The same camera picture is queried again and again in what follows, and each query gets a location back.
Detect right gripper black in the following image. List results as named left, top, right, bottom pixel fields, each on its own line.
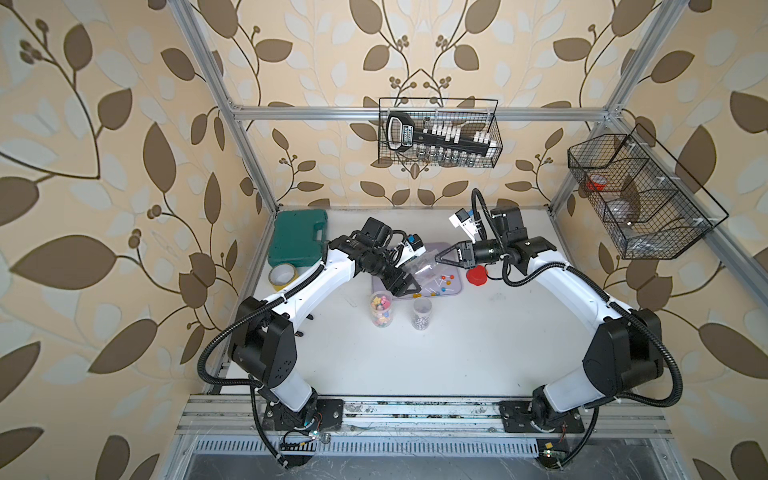
left=435, top=239, right=507, bottom=270

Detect red jar lid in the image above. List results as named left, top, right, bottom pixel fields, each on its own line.
left=466, top=265, right=489, bottom=286

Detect clear candy jar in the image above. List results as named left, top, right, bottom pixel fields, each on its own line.
left=403, top=249, right=450, bottom=290

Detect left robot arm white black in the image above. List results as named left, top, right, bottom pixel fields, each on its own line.
left=197, top=231, right=425, bottom=416

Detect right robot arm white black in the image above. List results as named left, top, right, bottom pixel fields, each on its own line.
left=435, top=237, right=684, bottom=432

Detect clear jar colourful candies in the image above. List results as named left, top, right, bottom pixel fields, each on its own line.
left=369, top=291, right=393, bottom=328

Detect clear jar dark beads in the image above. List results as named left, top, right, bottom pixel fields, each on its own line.
left=411, top=297, right=432, bottom=331

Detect lilac plastic tray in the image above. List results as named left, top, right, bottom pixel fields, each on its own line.
left=370, top=241, right=464, bottom=300

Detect green plastic tool case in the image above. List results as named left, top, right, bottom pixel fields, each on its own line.
left=267, top=209, right=328, bottom=268

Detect red item in basket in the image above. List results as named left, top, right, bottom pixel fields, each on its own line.
left=585, top=174, right=608, bottom=192

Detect black wire basket centre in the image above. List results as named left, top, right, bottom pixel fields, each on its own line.
left=378, top=96, right=503, bottom=169

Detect black wire basket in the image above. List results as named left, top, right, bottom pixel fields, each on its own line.
left=567, top=124, right=729, bottom=260
left=378, top=96, right=503, bottom=169

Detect black socket set rail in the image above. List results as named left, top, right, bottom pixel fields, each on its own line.
left=383, top=112, right=501, bottom=157

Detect black wire basket right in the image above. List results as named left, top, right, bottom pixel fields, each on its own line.
left=567, top=124, right=729, bottom=260

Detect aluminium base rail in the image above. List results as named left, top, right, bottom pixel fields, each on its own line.
left=176, top=395, right=673, bottom=439

